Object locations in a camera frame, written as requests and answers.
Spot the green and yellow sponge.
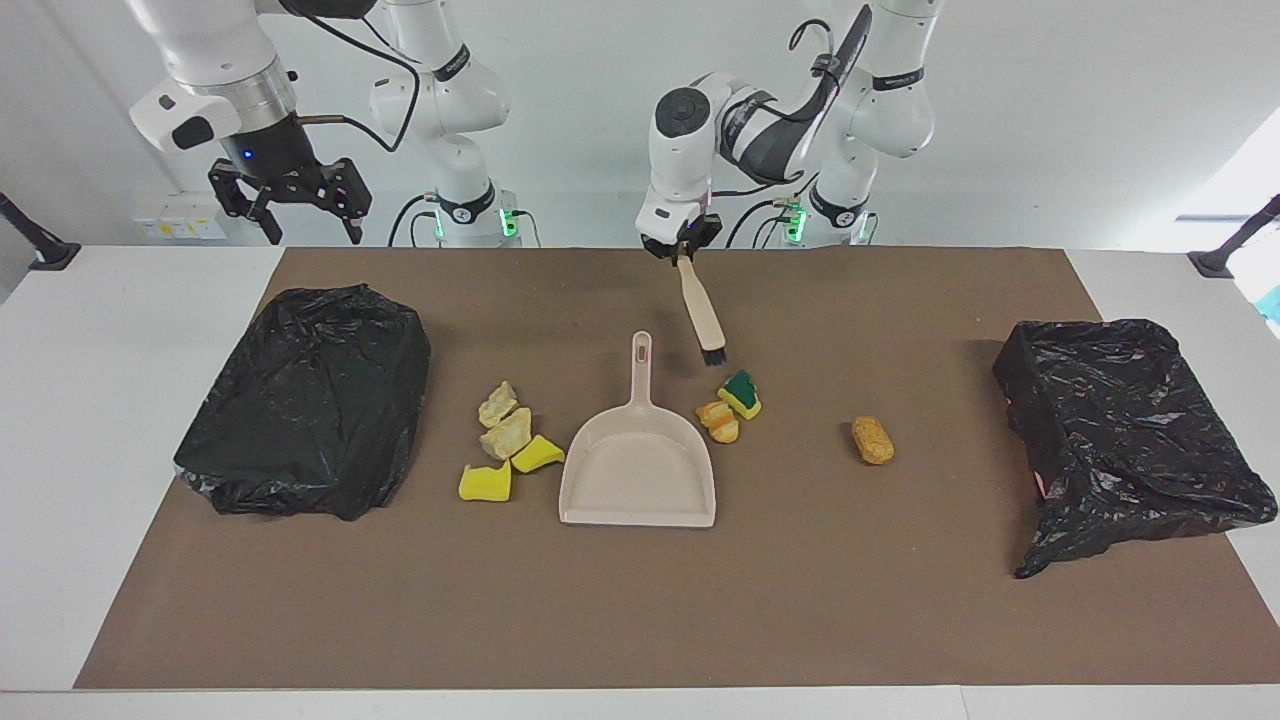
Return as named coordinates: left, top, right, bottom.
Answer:
left=716, top=369, right=762, bottom=420

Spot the beige plastic dustpan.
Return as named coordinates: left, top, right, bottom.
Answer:
left=558, top=332, right=717, bottom=528

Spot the white wall socket box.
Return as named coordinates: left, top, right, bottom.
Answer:
left=133, top=205, right=227, bottom=241

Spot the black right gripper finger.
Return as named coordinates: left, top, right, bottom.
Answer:
left=320, top=158, right=373, bottom=245
left=208, top=160, right=285, bottom=246

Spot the brown table mat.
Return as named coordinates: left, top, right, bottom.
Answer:
left=75, top=247, right=1280, bottom=691

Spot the black base cable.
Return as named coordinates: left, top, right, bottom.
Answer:
left=388, top=193, right=441, bottom=248
left=725, top=197, right=801, bottom=249

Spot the black bag covered bin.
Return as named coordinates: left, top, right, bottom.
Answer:
left=173, top=284, right=432, bottom=522

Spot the brown oval bread roll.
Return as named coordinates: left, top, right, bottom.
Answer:
left=851, top=416, right=896, bottom=466

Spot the large beige sponge chunk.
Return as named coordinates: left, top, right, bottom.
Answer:
left=479, top=407, right=533, bottom=461

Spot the black bag with loose corner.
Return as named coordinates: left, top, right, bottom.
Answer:
left=992, top=319, right=1279, bottom=580

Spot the black right base cable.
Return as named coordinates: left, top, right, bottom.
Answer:
left=388, top=193, right=441, bottom=248

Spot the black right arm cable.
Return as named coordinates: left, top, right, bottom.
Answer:
left=290, top=0, right=421, bottom=156

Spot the orange bread piece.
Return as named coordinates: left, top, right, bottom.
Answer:
left=696, top=400, right=741, bottom=445

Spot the black stand base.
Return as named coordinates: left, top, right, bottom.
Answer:
left=1188, top=195, right=1280, bottom=279
left=0, top=192, right=81, bottom=272

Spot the notched yellow sponge piece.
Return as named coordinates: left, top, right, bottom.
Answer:
left=458, top=460, right=513, bottom=503

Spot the yellow sponge wedge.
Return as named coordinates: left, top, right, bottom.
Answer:
left=510, top=434, right=566, bottom=474

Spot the black left base cable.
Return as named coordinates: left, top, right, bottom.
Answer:
left=725, top=197, right=801, bottom=249

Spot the small beige sponge chunk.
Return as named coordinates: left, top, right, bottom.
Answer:
left=478, top=380, right=519, bottom=429

